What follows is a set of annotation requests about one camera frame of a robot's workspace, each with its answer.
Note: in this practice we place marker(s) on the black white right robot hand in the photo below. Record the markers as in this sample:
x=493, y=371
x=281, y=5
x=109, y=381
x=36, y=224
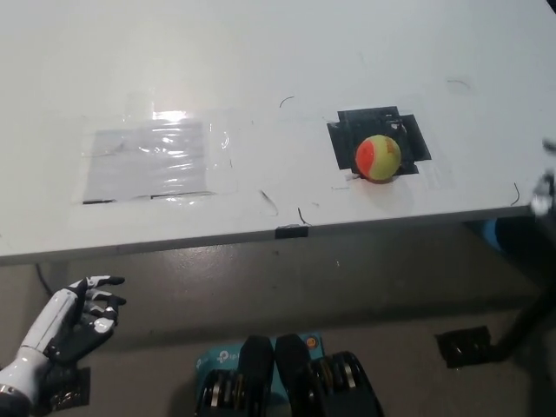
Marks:
x=545, y=191

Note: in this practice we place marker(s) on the clear plastic taped sheet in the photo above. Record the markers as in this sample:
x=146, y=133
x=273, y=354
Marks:
x=143, y=160

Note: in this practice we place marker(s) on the teal router box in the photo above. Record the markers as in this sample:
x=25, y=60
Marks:
x=221, y=357

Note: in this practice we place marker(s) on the blue object under table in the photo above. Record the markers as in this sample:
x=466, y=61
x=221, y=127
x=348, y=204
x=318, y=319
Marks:
x=491, y=234

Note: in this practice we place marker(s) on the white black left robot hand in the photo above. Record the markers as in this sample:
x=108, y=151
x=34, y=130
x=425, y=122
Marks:
x=52, y=317

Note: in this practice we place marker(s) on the orange yellow tennis ball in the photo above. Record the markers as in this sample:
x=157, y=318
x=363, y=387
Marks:
x=377, y=157

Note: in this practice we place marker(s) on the small black tape strip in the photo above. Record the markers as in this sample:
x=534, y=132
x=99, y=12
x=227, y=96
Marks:
x=291, y=232

